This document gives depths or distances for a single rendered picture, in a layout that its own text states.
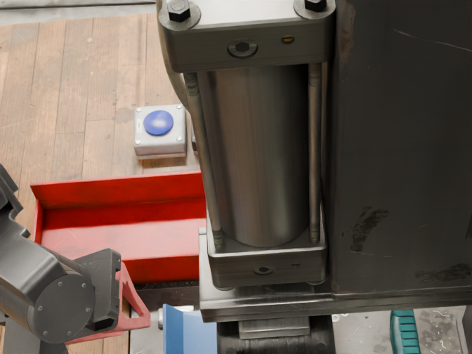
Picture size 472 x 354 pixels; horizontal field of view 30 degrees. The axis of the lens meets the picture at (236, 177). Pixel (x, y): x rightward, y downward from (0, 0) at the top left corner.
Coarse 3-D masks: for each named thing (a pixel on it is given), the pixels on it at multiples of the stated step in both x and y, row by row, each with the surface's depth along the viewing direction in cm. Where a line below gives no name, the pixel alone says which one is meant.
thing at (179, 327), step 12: (168, 312) 91; (180, 312) 93; (192, 312) 93; (168, 324) 90; (180, 324) 92; (192, 324) 92; (204, 324) 92; (168, 336) 89; (180, 336) 91; (192, 336) 92; (204, 336) 92; (168, 348) 89; (180, 348) 90; (192, 348) 91; (204, 348) 91; (216, 348) 91
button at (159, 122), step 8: (152, 112) 116; (160, 112) 116; (168, 112) 116; (144, 120) 116; (152, 120) 116; (160, 120) 115; (168, 120) 115; (144, 128) 116; (152, 128) 115; (160, 128) 115; (168, 128) 115
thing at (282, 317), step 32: (256, 288) 73; (288, 288) 73; (320, 288) 74; (224, 320) 74; (256, 320) 74; (288, 320) 74; (320, 320) 75; (224, 352) 74; (256, 352) 74; (288, 352) 74; (320, 352) 74
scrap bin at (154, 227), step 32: (64, 192) 110; (96, 192) 110; (128, 192) 110; (160, 192) 111; (192, 192) 111; (64, 224) 111; (96, 224) 111; (128, 224) 110; (160, 224) 110; (192, 224) 110; (128, 256) 108; (160, 256) 101; (192, 256) 101
